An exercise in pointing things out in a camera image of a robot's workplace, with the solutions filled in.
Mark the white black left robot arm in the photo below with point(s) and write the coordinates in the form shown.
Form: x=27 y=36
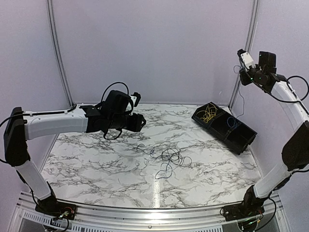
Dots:
x=116 y=112

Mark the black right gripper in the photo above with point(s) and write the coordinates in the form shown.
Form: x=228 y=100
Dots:
x=245 y=81

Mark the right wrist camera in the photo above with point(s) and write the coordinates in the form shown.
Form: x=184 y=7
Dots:
x=245 y=59

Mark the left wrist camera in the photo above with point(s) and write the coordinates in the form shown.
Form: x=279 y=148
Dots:
x=136 y=97

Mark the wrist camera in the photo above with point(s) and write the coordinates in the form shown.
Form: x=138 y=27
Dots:
x=136 y=97
x=245 y=59

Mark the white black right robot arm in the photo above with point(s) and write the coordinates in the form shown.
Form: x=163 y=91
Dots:
x=295 y=153

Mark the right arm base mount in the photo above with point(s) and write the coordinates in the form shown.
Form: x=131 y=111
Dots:
x=243 y=209

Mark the aluminium left corner post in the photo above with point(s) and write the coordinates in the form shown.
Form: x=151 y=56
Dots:
x=57 y=51

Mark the aluminium front table frame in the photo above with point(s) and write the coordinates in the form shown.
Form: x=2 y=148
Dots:
x=96 y=218

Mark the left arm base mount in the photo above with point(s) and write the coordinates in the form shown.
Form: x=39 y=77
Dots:
x=53 y=207

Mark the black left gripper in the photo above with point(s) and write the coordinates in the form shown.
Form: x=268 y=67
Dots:
x=136 y=125

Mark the black compartment tray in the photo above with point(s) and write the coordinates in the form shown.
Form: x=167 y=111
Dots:
x=233 y=133

